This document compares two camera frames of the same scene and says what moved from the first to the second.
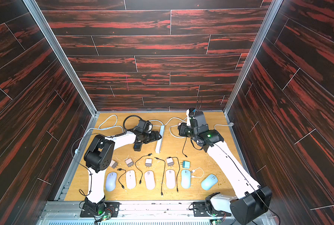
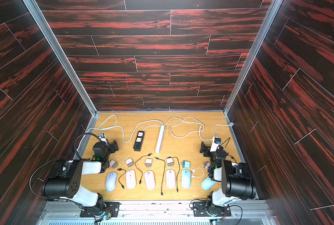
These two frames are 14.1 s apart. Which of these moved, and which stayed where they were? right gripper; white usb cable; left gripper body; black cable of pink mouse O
Moved: left gripper body; right gripper
Stayed: white usb cable; black cable of pink mouse O
